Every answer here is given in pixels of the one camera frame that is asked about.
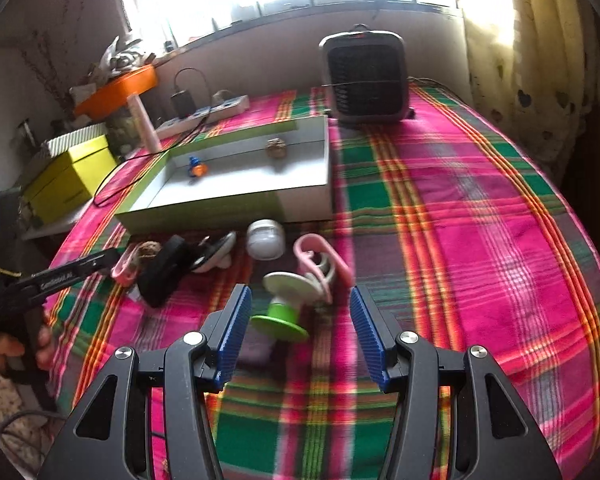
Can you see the white paper bundle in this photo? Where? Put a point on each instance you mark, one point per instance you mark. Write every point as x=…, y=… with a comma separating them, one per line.
x=125, y=55

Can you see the dried twigs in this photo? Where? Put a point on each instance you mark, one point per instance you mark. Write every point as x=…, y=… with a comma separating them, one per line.
x=47, y=70

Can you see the glass jar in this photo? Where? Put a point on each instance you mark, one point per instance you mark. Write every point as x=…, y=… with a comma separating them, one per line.
x=122, y=130

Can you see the person's left forearm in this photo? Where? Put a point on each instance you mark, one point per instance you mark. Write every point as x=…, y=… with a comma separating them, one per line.
x=0, y=405

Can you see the small walnut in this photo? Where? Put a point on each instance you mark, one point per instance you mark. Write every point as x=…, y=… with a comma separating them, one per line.
x=276, y=149

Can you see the white plug adapter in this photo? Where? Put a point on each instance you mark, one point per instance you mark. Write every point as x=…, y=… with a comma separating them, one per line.
x=222, y=95

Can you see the pink green case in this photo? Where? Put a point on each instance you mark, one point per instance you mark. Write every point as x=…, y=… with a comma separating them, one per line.
x=124, y=270

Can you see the green white cardboard box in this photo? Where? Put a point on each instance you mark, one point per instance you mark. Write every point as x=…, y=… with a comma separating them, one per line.
x=220, y=212

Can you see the grey portable fan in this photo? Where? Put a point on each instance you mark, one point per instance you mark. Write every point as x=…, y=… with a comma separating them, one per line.
x=362, y=77

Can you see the pink cup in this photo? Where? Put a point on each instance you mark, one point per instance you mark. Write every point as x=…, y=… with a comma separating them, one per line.
x=307, y=246

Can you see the yellow box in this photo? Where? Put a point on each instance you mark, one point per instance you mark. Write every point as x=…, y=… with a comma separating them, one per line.
x=67, y=180

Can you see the yellow patterned curtain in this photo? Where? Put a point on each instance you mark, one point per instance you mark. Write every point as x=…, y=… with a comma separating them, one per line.
x=545, y=60

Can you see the blue orange small toy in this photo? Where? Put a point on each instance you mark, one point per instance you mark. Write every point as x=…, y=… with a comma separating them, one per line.
x=196, y=166

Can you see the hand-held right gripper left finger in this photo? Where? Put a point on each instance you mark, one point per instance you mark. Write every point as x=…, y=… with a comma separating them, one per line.
x=235, y=330

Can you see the plaid blanket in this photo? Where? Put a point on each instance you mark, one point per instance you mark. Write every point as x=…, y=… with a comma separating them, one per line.
x=455, y=260

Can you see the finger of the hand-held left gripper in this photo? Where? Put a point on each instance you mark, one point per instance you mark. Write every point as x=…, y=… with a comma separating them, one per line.
x=102, y=261

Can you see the white round jar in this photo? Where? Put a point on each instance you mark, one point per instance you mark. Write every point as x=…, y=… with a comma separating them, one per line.
x=265, y=237

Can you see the orange tray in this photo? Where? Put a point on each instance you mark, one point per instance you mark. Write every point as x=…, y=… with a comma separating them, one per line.
x=120, y=87

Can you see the white power strip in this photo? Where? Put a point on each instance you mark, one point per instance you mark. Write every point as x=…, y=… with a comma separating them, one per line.
x=205, y=112

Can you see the green white spool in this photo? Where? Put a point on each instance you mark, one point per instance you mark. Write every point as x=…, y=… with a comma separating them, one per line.
x=280, y=305

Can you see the black shaver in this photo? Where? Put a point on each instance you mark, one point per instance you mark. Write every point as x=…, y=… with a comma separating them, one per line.
x=162, y=270

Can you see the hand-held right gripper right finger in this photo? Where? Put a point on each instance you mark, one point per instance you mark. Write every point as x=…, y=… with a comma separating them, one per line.
x=370, y=330

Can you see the pale pink tube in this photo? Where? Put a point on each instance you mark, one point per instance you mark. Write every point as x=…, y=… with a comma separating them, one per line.
x=147, y=127

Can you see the black charger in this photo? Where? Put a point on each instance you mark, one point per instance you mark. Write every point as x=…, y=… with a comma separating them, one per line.
x=182, y=101

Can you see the large walnut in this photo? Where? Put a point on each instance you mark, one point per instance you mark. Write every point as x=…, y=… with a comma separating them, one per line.
x=147, y=250

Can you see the black white round gadget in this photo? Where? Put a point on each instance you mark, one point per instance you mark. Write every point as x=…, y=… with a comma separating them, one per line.
x=212, y=255

